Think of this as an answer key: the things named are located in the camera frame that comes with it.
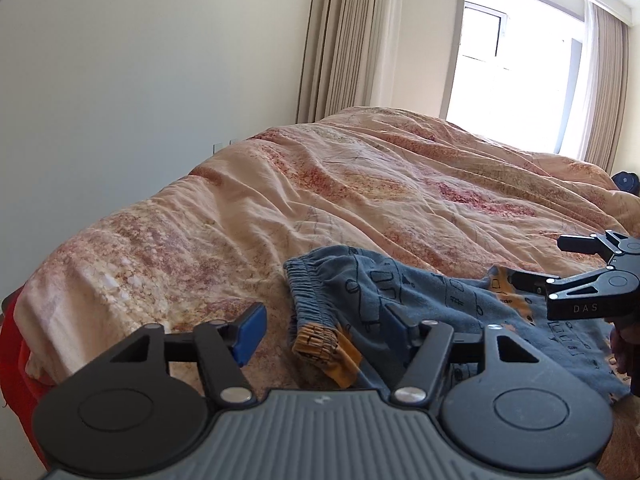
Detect blue printed children's pants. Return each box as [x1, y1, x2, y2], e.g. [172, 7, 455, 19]
[283, 246, 629, 402]

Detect person's right hand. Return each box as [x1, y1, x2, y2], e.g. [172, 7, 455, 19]
[611, 318, 639, 377]

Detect blue cap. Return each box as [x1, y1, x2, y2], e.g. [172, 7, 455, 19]
[612, 171, 640, 196]

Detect pink floral duvet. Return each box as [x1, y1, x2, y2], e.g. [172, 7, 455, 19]
[12, 105, 640, 480]

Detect beige right curtain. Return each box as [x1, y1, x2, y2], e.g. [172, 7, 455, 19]
[584, 4, 630, 171]

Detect beige curtain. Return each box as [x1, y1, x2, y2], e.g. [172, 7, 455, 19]
[296, 0, 402, 122]
[584, 4, 630, 171]

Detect bright window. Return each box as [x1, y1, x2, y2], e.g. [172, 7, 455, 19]
[440, 0, 592, 158]

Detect red bed base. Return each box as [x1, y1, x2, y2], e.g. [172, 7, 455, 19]
[1, 287, 48, 469]

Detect beige left curtain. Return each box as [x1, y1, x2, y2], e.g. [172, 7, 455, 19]
[296, 0, 402, 122]

